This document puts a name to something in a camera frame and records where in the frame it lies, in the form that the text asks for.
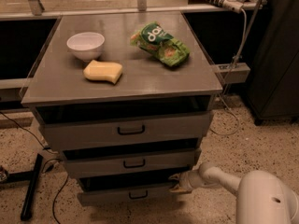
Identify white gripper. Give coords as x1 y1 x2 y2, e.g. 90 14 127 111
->
168 170 205 193

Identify grey bottom drawer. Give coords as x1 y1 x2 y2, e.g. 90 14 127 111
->
78 167 189 206

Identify grey drawer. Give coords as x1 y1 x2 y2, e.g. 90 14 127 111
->
40 112 213 151
78 167 189 206
64 148 201 178

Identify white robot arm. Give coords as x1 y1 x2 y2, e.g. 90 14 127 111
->
169 162 299 224

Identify grey middle drawer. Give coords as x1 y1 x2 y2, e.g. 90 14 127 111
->
64 148 201 178

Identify grey drawer cabinet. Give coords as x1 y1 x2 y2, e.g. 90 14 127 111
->
21 12 224 201

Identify grey top drawer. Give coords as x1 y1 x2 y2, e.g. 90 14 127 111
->
40 112 213 151

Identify dark cabinet at right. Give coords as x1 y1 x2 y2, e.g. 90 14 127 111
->
245 0 299 126

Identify green snack bag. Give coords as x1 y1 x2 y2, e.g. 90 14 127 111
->
130 21 190 67

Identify yellow sponge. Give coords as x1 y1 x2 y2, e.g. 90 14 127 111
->
83 60 122 84

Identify black floor stand bar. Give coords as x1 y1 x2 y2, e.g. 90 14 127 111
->
0 154 43 221

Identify white bowl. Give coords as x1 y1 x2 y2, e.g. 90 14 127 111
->
66 32 105 62

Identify grey metal bracket box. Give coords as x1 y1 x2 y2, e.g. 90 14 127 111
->
212 63 250 85

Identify black floor cable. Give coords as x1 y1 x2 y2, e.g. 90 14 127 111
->
0 109 71 224

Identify white button device with cable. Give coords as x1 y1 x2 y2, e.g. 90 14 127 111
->
194 0 249 61

